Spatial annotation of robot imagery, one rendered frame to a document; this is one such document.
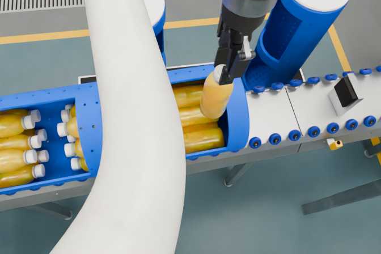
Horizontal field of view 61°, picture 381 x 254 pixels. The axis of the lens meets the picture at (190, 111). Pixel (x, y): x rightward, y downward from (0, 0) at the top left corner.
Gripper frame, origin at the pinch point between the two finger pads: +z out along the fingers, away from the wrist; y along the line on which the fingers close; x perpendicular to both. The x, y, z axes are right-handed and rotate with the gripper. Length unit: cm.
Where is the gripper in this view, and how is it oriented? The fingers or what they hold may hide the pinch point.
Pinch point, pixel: (225, 66)
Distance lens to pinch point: 70.1
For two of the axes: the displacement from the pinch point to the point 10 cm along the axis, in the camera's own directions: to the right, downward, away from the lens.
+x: -9.8, 1.6, -1.4
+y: -2.0, -9.0, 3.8
